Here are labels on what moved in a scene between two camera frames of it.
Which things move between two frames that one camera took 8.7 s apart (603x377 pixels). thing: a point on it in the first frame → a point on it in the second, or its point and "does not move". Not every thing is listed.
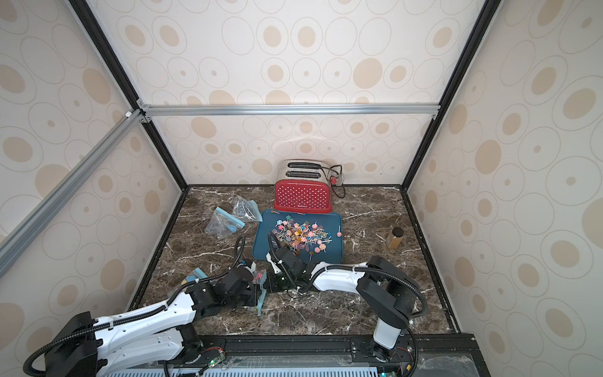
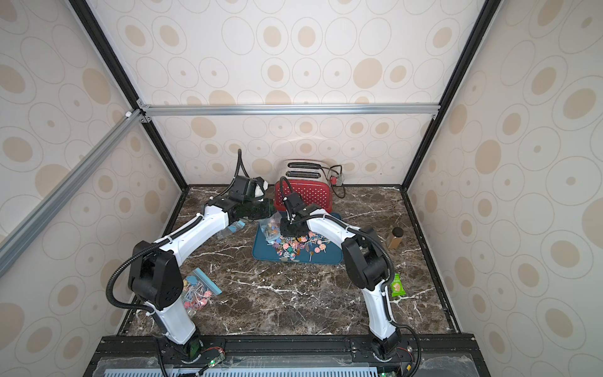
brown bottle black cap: [397, 233] does not move
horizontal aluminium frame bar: [210, 111] does not move
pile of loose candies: [301, 238] does not move
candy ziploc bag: [259, 278] → [271, 227]
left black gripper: [255, 290] → [269, 212]
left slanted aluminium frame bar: [16, 241] does not move
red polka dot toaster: [303, 185] does not move
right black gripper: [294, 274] → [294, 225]
